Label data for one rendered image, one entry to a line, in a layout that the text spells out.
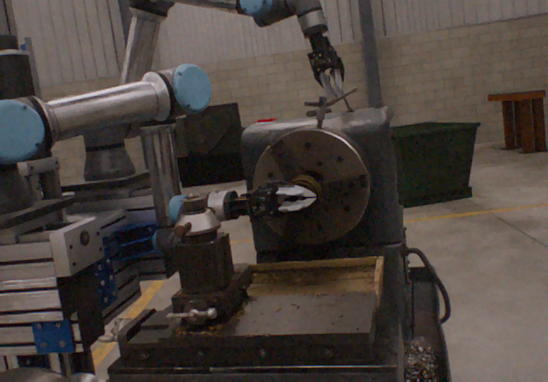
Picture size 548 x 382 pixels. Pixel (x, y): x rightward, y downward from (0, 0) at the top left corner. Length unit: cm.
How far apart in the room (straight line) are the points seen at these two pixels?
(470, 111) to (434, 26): 189
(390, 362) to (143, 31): 126
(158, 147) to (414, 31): 1052
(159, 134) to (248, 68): 1010
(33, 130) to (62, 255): 25
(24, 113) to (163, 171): 44
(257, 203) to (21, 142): 51
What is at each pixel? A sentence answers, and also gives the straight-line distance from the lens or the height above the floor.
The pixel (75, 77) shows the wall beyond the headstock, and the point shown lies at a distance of 1249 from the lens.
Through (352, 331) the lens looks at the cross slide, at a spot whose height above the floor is 97.
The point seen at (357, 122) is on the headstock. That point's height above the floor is 123.
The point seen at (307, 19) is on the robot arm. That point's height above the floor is 153.
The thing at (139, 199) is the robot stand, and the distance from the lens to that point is 161.
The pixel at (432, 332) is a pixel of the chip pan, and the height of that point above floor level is 54.
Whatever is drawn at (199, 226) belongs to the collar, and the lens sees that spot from 87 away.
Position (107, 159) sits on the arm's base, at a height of 122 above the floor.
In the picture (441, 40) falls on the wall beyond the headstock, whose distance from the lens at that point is 1179.
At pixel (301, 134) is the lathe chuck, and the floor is 122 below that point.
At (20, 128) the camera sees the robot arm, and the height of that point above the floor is 133.
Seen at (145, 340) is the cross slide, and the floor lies 96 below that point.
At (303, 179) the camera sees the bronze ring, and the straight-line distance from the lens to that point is 132.
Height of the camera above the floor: 130
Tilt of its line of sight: 7 degrees down
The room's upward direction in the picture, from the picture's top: 8 degrees counter-clockwise
